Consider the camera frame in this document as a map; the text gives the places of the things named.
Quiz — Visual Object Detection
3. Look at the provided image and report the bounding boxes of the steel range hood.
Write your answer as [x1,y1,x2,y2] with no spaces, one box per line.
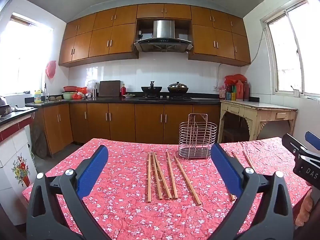
[134,19,194,53]

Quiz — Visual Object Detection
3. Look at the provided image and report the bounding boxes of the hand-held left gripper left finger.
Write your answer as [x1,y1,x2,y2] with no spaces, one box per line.
[26,145,113,240]

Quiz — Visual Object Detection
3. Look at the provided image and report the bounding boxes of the dark mottled sack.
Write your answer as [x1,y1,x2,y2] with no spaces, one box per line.
[31,120,48,158]

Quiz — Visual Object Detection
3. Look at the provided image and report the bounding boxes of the black kitchen countertop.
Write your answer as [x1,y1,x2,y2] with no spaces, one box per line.
[25,95,260,108]

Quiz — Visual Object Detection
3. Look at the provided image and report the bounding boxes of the tiled counter with flower tile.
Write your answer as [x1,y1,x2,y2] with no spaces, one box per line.
[0,107,38,225]

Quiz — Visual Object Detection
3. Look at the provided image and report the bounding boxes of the orange-red thermos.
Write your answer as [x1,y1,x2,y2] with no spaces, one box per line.
[236,79,244,100]

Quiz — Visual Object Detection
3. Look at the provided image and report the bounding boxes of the brown base cabinets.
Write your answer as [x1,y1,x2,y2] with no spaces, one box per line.
[32,102,222,155]

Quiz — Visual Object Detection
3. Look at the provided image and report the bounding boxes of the black wok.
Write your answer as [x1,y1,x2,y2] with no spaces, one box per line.
[141,80,163,98]

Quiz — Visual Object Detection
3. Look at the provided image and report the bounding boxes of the dark brown cutting board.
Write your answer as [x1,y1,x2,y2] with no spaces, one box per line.
[99,80,121,97]

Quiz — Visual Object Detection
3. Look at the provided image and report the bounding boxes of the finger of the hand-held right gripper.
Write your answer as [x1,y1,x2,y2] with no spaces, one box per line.
[304,131,320,147]
[282,133,308,157]

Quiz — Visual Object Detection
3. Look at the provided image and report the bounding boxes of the clear plastic bag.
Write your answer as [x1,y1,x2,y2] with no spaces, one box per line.
[86,79,98,93]

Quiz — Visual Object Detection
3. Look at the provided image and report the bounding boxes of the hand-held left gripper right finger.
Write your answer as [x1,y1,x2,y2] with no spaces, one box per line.
[211,143,294,240]

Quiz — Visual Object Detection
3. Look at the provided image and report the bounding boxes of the red floral tablecloth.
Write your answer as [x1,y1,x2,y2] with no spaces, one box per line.
[22,137,313,240]

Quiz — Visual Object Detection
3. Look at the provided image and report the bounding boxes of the person's right hand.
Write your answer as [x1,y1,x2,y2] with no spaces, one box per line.
[294,192,313,228]

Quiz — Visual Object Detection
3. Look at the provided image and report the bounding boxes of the brown wall cabinet unit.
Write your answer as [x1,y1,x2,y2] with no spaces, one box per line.
[188,6,251,67]
[59,5,139,67]

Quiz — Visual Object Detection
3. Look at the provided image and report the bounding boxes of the black gas stove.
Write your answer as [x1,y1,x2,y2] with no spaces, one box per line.
[139,95,192,102]

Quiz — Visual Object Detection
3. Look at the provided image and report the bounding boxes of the steel wire chopstick holder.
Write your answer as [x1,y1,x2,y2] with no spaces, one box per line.
[178,113,217,160]

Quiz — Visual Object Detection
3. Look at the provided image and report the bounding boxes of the cream side table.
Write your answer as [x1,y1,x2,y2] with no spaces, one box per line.
[217,99,298,144]

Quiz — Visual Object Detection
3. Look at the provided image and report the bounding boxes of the brown cabinet above hood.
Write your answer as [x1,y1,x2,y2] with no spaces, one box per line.
[136,3,192,20]

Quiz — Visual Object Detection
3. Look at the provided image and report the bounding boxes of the wooden chopstick pair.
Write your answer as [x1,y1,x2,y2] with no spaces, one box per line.
[224,149,236,202]

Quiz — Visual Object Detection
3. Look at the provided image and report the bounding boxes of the wall cable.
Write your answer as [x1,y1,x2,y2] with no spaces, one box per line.
[216,29,265,89]

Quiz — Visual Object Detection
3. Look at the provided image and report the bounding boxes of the dark pot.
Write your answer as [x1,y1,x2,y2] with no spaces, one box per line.
[0,104,12,117]

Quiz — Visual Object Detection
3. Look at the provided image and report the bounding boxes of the large sliding window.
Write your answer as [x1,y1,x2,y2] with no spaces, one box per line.
[260,0,320,97]

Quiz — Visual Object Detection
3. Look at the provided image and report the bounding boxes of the dark red thermos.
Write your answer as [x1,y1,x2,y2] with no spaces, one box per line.
[242,80,250,102]

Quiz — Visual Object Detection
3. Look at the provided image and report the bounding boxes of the wok with steel lid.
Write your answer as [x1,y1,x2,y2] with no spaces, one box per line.
[167,81,189,94]

